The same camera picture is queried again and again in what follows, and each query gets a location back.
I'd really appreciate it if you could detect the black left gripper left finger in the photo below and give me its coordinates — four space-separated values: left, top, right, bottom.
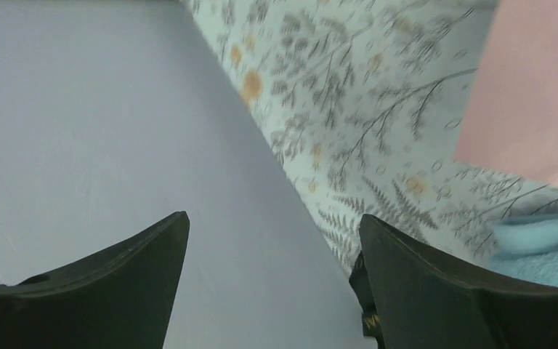
0 212 190 348

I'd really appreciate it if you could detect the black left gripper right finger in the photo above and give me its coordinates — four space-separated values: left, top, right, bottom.
359 214 558 348

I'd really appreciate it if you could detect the pink purple wrapping paper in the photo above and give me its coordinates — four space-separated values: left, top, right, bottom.
454 1 558 187

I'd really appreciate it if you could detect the black printed ribbon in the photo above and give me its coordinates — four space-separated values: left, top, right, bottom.
349 251 386 348

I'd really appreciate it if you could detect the light blue towel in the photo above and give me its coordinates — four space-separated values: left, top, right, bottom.
484 213 558 287

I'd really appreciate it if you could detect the floral patterned table mat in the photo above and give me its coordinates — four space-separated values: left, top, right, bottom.
184 0 558 270

